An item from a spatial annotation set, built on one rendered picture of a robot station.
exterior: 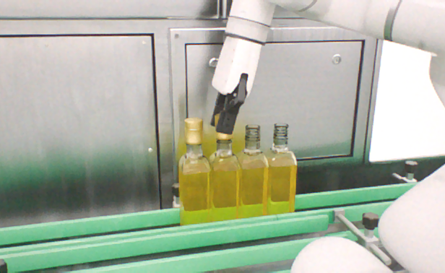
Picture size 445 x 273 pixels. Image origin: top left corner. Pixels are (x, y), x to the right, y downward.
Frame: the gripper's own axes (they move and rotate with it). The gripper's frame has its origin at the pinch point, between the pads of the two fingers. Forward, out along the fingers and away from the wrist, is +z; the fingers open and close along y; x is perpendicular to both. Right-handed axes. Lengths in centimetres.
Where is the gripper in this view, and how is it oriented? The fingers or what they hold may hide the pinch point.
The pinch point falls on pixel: (223, 120)
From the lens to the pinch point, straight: 75.5
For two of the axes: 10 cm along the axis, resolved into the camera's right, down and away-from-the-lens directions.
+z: -2.5, 9.4, 2.3
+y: 2.5, 2.9, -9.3
